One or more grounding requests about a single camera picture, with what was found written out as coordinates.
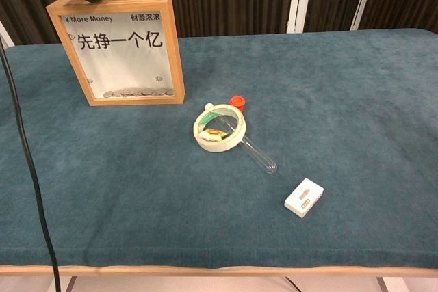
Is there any wooden frame coin bank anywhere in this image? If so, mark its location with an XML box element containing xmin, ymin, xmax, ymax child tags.
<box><xmin>46</xmin><ymin>0</ymin><xmax>187</xmax><ymax>107</ymax></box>

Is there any blue table cloth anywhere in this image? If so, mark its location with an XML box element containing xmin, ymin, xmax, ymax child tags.
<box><xmin>0</xmin><ymin>27</ymin><xmax>438</xmax><ymax>269</ymax></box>

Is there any red bottle cap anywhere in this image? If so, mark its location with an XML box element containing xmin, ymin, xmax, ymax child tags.
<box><xmin>229</xmin><ymin>96</ymin><xmax>248</xmax><ymax>114</ymax></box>

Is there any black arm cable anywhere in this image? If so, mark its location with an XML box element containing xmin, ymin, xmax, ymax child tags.
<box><xmin>0</xmin><ymin>37</ymin><xmax>62</xmax><ymax>292</ymax></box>

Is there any clear glass test tube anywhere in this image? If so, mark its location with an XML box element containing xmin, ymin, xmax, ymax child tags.
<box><xmin>217</xmin><ymin>114</ymin><xmax>278</xmax><ymax>175</ymax></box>

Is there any white flat card box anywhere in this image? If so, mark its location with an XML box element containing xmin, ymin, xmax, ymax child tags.
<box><xmin>283</xmin><ymin>178</ymin><xmax>325</xmax><ymax>220</ymax></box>

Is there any cream masking tape roll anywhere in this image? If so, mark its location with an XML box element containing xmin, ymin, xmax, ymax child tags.
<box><xmin>193</xmin><ymin>103</ymin><xmax>246</xmax><ymax>152</ymax></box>

